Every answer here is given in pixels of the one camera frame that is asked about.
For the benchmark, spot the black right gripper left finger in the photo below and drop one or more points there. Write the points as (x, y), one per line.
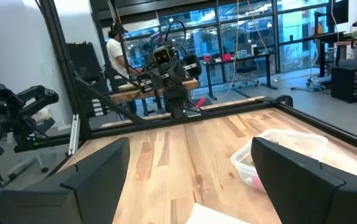
(88, 199)

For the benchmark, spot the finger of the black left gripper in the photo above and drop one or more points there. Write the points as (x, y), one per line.
(176, 77)
(160, 79)

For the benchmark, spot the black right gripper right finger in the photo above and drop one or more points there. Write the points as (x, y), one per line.
(306, 199)

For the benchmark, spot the pink red toy fruit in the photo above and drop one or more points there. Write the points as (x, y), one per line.
(253, 181)

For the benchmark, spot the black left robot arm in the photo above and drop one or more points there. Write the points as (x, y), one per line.
(175, 102)

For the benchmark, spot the clear plastic tupperware container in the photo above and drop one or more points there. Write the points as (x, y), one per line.
(293, 141)

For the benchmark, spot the small red box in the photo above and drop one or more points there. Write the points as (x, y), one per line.
(207, 58)

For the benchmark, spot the wooden background table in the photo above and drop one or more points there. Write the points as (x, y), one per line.
(125, 95)

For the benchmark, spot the person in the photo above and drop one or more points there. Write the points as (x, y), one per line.
(116, 56)

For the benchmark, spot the black office chair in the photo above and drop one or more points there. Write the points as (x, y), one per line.
(246, 70)

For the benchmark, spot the silver aluminium extrusion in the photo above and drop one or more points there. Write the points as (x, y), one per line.
(74, 133)

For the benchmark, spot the black background desk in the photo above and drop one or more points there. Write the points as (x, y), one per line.
(267, 71)

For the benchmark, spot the grey office chair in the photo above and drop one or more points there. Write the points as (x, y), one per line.
(42, 116)

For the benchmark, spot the white folded cloth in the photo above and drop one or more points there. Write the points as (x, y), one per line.
(212, 216)

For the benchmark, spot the black computer tower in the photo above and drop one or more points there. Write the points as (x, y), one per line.
(346, 85)

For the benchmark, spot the black standing desk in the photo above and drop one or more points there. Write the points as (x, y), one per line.
(321, 59)

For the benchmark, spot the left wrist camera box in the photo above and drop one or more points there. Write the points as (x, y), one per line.
(161, 56)

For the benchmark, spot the black aluminium table frame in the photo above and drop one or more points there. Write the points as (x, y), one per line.
(228, 114)

